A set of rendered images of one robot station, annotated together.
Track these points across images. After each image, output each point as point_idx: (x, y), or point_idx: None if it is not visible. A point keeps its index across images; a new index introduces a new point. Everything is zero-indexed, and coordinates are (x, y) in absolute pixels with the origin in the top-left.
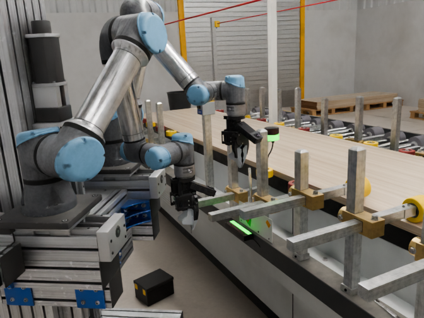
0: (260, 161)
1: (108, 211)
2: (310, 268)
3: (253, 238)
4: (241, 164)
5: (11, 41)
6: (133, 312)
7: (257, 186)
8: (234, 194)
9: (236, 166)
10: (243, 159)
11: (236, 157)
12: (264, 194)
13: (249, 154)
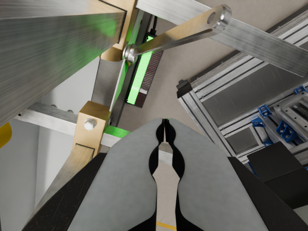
0: (68, 23)
1: None
2: None
3: (151, 28)
4: (177, 120)
5: None
6: (205, 128)
7: (112, 39)
8: (105, 131)
9: (52, 191)
10: (149, 135)
11: (238, 160)
12: (112, 7)
13: None
